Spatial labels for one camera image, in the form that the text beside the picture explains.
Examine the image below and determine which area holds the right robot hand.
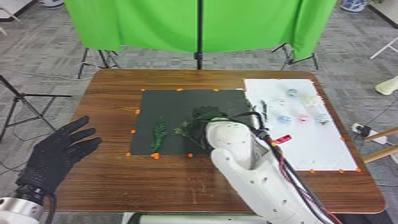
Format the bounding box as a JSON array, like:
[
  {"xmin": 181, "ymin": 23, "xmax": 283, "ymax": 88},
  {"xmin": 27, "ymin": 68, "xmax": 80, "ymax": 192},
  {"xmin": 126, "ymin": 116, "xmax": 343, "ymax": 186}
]
[{"xmin": 190, "ymin": 105, "xmax": 235, "ymax": 123}]

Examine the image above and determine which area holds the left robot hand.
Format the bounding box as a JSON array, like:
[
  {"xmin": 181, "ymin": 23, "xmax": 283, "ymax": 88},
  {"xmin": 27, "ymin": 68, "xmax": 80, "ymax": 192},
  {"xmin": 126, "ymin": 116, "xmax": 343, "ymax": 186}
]
[{"xmin": 14, "ymin": 115, "xmax": 103, "ymax": 198}]

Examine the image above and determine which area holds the dark mat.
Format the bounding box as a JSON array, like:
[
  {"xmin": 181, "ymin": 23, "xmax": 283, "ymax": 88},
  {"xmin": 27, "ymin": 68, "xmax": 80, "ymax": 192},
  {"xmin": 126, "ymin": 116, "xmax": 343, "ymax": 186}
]
[{"xmin": 128, "ymin": 89, "xmax": 263, "ymax": 157}]

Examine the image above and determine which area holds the green sprig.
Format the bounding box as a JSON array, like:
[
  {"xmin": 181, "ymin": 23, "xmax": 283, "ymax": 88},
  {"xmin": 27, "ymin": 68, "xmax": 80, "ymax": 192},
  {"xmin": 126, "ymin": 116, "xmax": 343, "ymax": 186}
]
[
  {"xmin": 149, "ymin": 115, "xmax": 171, "ymax": 153},
  {"xmin": 172, "ymin": 120, "xmax": 210, "ymax": 150}
]

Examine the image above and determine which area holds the pink flower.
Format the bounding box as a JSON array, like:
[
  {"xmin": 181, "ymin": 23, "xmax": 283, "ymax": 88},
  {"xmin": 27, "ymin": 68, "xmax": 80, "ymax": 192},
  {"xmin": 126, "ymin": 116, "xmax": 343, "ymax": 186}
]
[{"xmin": 295, "ymin": 114, "xmax": 313, "ymax": 125}]

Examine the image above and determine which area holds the white flower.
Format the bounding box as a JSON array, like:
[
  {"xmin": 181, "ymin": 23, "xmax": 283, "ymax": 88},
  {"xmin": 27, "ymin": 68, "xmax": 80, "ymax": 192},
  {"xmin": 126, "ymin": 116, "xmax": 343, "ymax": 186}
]
[{"xmin": 299, "ymin": 94, "xmax": 323, "ymax": 108}]

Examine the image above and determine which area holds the black tripod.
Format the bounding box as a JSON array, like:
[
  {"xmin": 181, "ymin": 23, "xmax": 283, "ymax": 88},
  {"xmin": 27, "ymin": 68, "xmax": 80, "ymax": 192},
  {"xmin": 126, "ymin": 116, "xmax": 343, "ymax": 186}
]
[{"xmin": 0, "ymin": 74, "xmax": 73, "ymax": 142}]

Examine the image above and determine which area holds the pale blue flower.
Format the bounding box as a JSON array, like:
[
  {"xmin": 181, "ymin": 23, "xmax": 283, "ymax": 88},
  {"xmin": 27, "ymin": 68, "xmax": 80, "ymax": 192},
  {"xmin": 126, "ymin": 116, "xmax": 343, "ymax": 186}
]
[{"xmin": 314, "ymin": 113, "xmax": 332, "ymax": 126}]

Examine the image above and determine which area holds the white sheet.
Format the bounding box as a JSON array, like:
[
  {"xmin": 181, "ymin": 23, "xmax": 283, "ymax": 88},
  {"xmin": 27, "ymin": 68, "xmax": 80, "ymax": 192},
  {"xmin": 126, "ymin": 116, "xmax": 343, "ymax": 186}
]
[{"xmin": 242, "ymin": 78, "xmax": 362, "ymax": 173}]

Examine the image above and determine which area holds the black stand pole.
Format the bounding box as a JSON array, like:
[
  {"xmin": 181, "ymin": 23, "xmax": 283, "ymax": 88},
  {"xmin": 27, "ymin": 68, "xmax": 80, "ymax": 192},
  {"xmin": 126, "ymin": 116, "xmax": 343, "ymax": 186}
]
[{"xmin": 192, "ymin": 0, "xmax": 206, "ymax": 71}]

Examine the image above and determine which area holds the white power strip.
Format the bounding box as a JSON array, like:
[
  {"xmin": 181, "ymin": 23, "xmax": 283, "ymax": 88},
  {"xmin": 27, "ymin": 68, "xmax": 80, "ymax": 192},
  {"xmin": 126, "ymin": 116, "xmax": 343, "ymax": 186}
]
[{"xmin": 350, "ymin": 122, "xmax": 375, "ymax": 137}]

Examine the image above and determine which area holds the pale grey bar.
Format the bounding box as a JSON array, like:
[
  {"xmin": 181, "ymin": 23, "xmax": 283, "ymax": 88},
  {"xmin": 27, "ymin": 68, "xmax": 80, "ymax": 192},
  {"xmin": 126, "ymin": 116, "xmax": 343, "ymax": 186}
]
[{"xmin": 121, "ymin": 213, "xmax": 268, "ymax": 224}]

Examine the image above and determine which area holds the wooden chair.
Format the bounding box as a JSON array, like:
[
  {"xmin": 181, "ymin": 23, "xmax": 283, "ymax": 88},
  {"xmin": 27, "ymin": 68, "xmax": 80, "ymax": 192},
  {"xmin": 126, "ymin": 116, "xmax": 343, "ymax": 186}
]
[{"xmin": 361, "ymin": 127, "xmax": 398, "ymax": 165}]

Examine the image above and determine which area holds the blue and white vase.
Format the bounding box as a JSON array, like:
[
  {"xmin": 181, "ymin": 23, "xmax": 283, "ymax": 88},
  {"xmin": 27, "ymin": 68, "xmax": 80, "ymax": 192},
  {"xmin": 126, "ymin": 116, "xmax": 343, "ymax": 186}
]
[{"xmin": 339, "ymin": 0, "xmax": 370, "ymax": 14}]

